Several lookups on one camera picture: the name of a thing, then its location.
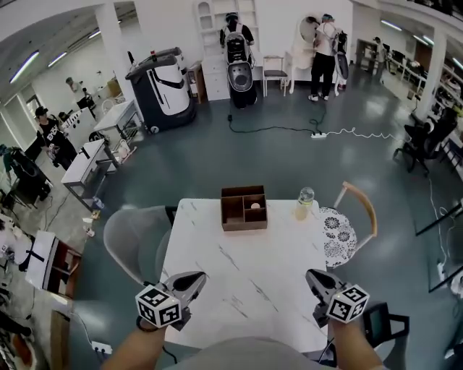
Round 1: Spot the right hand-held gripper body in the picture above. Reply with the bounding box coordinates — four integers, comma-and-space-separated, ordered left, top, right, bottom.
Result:
313, 284, 370, 328

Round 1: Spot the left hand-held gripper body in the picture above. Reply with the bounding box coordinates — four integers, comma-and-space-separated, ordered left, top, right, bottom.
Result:
135, 284, 192, 332

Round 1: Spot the brown wooden compartment box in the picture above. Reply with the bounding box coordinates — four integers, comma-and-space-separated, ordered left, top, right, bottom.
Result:
220, 185, 268, 232

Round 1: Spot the person's left forearm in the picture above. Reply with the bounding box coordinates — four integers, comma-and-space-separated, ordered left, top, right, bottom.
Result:
117, 321, 171, 370

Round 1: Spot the floral seat cushion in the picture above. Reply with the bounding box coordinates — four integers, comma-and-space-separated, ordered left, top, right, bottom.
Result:
318, 206, 358, 268

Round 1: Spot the grey upholstered chair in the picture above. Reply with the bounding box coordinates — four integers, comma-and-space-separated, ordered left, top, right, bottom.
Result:
103, 205, 178, 286

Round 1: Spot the clear bottle green band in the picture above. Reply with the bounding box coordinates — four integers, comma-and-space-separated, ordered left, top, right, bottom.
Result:
294, 186, 315, 222

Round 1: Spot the wooden back chair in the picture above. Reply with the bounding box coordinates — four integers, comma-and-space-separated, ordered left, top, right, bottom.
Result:
318, 180, 378, 268

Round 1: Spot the white top red cabinet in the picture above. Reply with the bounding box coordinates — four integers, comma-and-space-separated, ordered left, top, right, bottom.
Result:
25, 231, 82, 299

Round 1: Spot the black office chair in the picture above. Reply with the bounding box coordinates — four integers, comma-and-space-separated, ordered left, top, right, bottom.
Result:
392, 107, 459, 174

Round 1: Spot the white sink table arched faucet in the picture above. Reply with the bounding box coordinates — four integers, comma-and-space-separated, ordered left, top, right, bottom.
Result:
93, 99, 144, 145

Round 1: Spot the dark grey white machine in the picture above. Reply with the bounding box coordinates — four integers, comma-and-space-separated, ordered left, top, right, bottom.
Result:
125, 46, 198, 135

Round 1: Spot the narrow wooden cabinet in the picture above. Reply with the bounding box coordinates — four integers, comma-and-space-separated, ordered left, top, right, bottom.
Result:
187, 60, 207, 106

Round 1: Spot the white shelf cabinet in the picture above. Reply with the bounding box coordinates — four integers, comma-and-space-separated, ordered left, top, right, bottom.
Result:
197, 0, 261, 102

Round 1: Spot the white chair dark seat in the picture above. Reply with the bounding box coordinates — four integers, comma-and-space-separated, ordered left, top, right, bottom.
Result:
262, 55, 290, 98

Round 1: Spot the black white backpack rig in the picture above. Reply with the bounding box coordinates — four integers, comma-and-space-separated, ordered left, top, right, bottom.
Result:
224, 24, 254, 93
334, 30, 350, 82

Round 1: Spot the white vanity with oval mirror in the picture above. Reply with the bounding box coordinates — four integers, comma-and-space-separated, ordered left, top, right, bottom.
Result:
284, 14, 326, 95

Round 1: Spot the black balcony railing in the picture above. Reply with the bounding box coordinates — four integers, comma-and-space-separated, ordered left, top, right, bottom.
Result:
404, 0, 463, 17

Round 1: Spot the white desk black frame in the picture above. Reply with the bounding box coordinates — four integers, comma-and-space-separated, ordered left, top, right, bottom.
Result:
415, 198, 463, 293

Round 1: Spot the white coiled cable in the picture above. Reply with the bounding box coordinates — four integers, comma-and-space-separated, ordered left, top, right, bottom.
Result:
325, 126, 413, 142

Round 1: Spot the white sink table grey frame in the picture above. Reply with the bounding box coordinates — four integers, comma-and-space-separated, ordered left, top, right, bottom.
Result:
60, 139, 120, 212

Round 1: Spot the black floor cable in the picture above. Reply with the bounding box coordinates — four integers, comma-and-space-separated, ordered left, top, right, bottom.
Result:
226, 104, 328, 135

